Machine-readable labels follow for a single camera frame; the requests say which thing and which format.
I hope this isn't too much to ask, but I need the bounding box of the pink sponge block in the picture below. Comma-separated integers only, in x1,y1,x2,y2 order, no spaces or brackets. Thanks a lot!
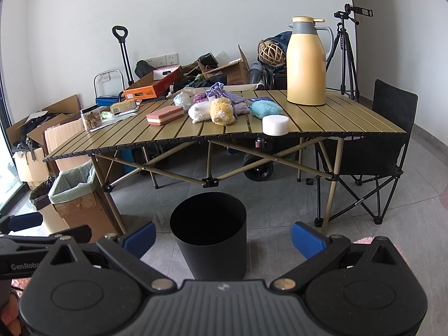
146,106,185,126

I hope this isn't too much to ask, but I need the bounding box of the light blue plush toy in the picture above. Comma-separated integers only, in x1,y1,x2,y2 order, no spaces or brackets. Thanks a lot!
250,100,283,120

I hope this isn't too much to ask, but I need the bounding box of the purple woven pouch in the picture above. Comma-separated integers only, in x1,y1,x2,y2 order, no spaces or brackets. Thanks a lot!
205,82,250,116

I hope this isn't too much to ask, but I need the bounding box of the yellow white plush toy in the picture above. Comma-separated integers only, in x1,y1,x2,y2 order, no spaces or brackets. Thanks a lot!
188,98,235,126

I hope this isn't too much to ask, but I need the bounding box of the pink satin cloth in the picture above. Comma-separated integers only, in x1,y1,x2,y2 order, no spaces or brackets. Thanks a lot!
193,93,208,104

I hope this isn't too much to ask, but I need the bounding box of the black round trash bin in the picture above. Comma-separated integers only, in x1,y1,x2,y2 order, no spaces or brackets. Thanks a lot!
169,192,247,281

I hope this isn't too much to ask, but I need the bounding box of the person's hand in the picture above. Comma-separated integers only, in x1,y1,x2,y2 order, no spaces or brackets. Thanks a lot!
1,291,21,336

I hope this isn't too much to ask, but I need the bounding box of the cardboard box with green liner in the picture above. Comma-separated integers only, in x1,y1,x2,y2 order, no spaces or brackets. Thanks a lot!
49,161,120,241

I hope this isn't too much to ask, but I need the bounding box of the black wagon wheel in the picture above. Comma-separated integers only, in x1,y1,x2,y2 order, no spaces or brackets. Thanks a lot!
243,153,274,182

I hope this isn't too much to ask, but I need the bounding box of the black folding camp chair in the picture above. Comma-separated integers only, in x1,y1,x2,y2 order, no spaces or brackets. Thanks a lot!
330,79,418,225

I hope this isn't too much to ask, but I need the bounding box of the folding slatted camping table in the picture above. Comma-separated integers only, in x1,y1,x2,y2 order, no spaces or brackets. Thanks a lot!
44,90,410,230

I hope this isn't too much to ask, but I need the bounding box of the clear jar with snacks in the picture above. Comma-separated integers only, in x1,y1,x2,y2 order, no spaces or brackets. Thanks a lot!
80,105,102,132

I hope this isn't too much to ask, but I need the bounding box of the printed paper leaflet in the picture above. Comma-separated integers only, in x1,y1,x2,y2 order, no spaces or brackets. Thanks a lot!
89,112,137,133

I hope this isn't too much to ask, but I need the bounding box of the small yellow medicine box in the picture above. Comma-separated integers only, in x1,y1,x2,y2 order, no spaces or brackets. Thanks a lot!
110,101,137,115

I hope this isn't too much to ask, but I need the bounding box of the crumpled clear plastic bag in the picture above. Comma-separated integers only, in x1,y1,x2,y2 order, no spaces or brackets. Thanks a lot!
173,92,194,111

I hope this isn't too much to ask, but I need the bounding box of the orange cardboard box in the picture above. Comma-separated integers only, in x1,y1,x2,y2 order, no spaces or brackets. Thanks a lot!
123,65,183,101

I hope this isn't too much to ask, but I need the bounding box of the grey water bottle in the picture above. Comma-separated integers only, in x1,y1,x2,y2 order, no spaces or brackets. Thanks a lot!
248,62,263,84

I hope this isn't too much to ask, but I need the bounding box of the open brown cardboard box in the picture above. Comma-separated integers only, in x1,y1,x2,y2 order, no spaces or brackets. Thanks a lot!
197,46,249,85

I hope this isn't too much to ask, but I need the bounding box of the yellow thermos jug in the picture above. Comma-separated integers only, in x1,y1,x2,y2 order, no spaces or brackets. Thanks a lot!
286,16,334,106

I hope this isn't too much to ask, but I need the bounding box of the woven rattan ball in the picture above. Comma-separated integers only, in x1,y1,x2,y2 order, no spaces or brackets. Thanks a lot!
257,40,286,67

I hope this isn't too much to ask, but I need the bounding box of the blue bag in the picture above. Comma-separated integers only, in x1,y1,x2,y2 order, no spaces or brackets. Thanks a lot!
263,31,291,53

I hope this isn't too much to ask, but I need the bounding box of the black camera tripod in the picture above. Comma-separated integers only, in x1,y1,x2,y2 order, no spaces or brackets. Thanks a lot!
326,4,374,102

